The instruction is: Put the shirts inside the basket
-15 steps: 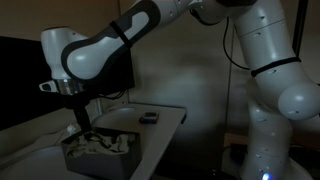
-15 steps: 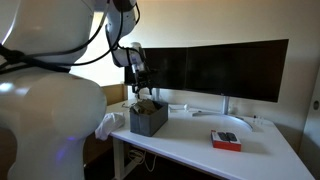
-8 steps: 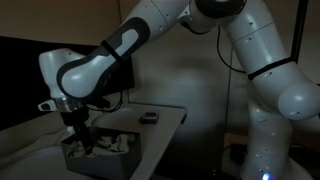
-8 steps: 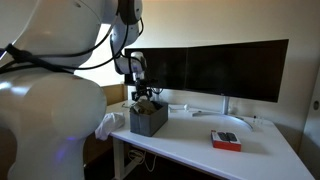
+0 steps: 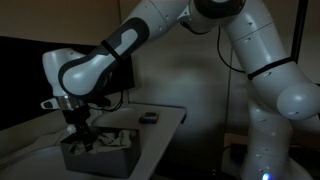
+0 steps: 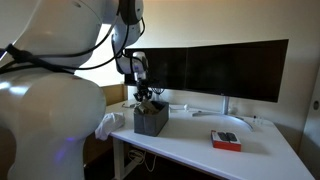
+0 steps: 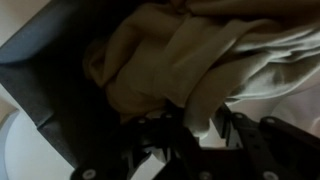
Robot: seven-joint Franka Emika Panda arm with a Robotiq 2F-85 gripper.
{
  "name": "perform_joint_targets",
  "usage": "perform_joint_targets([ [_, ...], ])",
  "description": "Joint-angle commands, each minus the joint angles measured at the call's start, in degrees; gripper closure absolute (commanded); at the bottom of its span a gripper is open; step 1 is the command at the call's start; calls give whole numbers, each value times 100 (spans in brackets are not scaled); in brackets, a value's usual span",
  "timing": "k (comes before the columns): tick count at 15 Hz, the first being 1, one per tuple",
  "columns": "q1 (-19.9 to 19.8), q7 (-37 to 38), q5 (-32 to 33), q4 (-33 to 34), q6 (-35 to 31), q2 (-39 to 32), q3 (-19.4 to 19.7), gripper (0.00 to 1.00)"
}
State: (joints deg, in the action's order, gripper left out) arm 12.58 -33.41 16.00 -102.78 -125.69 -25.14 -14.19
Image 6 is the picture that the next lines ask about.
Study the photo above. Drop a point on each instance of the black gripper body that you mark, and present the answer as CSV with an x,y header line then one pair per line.
x,y
143,86

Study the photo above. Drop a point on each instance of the grey fabric basket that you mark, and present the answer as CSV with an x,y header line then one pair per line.
x,y
151,123

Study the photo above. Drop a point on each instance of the white shirt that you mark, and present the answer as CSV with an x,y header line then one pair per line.
x,y
108,125

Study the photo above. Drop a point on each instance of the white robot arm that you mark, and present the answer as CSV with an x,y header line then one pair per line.
x,y
50,110

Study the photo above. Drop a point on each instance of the light wooden side table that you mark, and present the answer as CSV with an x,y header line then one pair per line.
x,y
115,93

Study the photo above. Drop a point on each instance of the smaller black monitor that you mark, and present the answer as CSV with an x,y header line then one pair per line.
x,y
166,68

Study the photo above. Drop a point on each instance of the white flat desk device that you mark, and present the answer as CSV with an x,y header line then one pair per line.
x,y
178,107

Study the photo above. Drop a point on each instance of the white desk leg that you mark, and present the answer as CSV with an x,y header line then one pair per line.
x,y
117,156

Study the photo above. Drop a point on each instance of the curved silver monitor stand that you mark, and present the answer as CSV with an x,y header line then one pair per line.
x,y
226,106

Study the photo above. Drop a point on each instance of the red white controller box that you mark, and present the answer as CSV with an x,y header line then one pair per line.
x,y
226,142

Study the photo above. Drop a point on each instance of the larger black monitor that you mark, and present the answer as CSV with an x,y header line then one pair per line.
x,y
240,70

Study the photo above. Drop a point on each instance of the small clear desk item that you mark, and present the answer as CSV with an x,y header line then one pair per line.
x,y
257,120

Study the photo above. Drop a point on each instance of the round door knob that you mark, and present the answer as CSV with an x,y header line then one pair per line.
x,y
316,105

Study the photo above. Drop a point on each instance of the grey door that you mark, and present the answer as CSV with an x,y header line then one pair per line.
x,y
310,143

